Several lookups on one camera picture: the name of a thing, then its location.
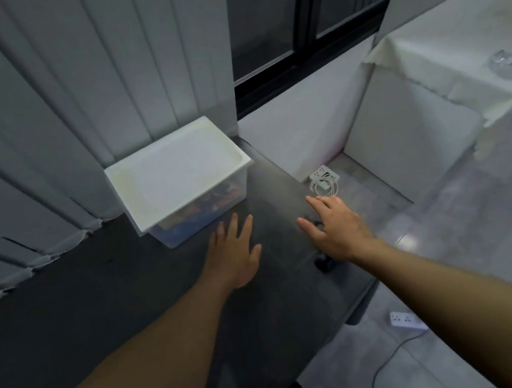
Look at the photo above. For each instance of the person's right hand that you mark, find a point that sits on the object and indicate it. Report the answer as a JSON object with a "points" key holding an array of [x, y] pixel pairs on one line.
{"points": [[343, 230]]}

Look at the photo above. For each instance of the person's left middle finger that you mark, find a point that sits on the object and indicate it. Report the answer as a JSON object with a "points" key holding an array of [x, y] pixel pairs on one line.
{"points": [[232, 228]]}

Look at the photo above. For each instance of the white square power strip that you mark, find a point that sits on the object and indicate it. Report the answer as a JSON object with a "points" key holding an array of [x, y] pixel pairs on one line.
{"points": [[324, 173]]}

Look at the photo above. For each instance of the person's right forearm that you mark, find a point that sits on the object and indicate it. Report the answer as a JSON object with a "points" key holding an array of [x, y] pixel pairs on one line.
{"points": [[470, 307]]}

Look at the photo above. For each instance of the person's left little finger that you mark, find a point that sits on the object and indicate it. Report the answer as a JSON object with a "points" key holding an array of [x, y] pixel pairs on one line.
{"points": [[214, 246]]}

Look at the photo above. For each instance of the clear plastic storage box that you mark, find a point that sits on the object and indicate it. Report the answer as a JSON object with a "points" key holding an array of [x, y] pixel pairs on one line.
{"points": [[200, 210]]}

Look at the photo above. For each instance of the white tablecloth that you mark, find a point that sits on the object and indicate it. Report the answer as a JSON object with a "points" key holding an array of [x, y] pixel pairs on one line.
{"points": [[447, 52]]}

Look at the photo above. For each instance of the person's right thumb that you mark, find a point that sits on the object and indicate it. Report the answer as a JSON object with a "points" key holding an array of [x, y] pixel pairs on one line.
{"points": [[309, 227]]}

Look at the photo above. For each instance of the clear plastic bottle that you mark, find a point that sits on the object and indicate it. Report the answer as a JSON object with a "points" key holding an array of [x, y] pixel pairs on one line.
{"points": [[508, 63]]}

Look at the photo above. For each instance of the person's left hand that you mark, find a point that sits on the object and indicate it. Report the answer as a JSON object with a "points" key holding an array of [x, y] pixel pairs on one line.
{"points": [[233, 261]]}

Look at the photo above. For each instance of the white long power strip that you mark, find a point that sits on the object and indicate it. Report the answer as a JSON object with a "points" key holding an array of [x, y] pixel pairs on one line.
{"points": [[408, 321]]}

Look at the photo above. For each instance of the white storage box lid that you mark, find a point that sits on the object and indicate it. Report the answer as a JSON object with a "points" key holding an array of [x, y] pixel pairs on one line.
{"points": [[174, 171]]}

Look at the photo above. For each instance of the person's left forearm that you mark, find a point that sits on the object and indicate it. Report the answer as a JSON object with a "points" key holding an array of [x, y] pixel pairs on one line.
{"points": [[135, 378]]}

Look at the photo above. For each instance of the person's left thumb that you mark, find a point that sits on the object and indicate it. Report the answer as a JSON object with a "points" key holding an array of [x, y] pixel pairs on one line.
{"points": [[256, 254]]}

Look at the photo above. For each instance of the black window frame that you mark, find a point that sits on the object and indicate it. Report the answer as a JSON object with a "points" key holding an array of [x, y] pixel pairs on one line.
{"points": [[305, 21]]}

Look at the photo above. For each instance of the grey vertical blinds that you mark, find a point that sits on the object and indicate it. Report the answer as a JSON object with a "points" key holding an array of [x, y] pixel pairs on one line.
{"points": [[51, 113]]}

